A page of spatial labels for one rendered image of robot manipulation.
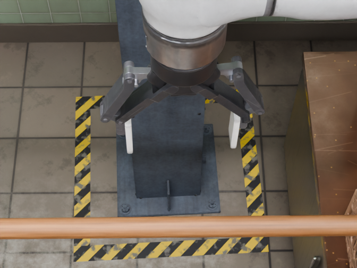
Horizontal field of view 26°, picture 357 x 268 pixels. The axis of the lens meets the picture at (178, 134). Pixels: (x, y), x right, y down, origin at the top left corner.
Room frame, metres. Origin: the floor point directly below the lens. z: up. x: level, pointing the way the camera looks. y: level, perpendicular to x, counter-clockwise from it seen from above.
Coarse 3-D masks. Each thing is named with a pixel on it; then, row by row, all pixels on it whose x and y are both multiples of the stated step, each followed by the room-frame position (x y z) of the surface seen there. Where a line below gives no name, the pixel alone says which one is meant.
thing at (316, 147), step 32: (320, 64) 1.15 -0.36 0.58; (352, 64) 1.15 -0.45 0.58; (320, 96) 1.05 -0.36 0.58; (352, 96) 1.05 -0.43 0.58; (288, 128) 1.17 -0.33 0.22; (320, 128) 0.96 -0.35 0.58; (352, 128) 0.96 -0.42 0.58; (288, 160) 1.09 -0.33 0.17; (320, 160) 0.87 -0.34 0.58; (352, 160) 0.87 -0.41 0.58; (288, 192) 1.01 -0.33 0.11; (320, 192) 0.78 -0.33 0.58; (352, 192) 0.78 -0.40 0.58; (320, 256) 0.66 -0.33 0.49
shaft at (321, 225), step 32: (0, 224) 0.43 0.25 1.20; (32, 224) 0.43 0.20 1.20; (64, 224) 0.43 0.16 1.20; (96, 224) 0.43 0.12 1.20; (128, 224) 0.43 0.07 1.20; (160, 224) 0.43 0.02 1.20; (192, 224) 0.43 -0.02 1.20; (224, 224) 0.43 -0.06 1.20; (256, 224) 0.43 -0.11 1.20; (288, 224) 0.43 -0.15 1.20; (320, 224) 0.43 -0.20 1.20; (352, 224) 0.43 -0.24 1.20
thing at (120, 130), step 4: (100, 108) 0.50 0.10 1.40; (120, 108) 0.51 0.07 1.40; (100, 112) 0.50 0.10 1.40; (116, 112) 0.50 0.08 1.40; (120, 112) 0.50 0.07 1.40; (116, 116) 0.49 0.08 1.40; (112, 120) 0.49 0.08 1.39; (116, 124) 0.49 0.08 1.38; (124, 124) 0.49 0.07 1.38; (116, 128) 0.49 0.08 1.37; (120, 128) 0.49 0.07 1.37; (124, 128) 0.49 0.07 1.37; (116, 132) 0.49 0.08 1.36; (120, 132) 0.49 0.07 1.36; (124, 132) 0.49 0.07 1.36
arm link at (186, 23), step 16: (144, 0) 0.48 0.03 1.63; (160, 0) 0.47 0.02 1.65; (176, 0) 0.46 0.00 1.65; (192, 0) 0.46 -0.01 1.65; (208, 0) 0.46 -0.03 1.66; (224, 0) 0.46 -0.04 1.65; (240, 0) 0.46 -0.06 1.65; (256, 0) 0.46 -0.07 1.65; (272, 0) 0.46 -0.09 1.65; (144, 16) 0.49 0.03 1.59; (160, 16) 0.47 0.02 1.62; (176, 16) 0.46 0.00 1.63; (192, 16) 0.46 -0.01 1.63; (208, 16) 0.46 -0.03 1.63; (224, 16) 0.46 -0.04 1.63; (240, 16) 0.47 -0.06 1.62; (256, 16) 0.47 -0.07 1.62; (160, 32) 0.47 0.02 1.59; (176, 32) 0.47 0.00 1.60; (192, 32) 0.47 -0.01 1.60; (208, 32) 0.47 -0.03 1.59
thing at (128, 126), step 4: (128, 124) 0.49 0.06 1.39; (128, 128) 0.49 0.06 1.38; (128, 132) 0.49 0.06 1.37; (128, 136) 0.49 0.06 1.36; (128, 140) 0.49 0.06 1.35; (128, 144) 0.49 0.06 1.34; (132, 144) 0.50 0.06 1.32; (128, 148) 0.49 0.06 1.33; (132, 148) 0.49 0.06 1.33; (128, 152) 0.49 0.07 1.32; (132, 152) 0.49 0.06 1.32
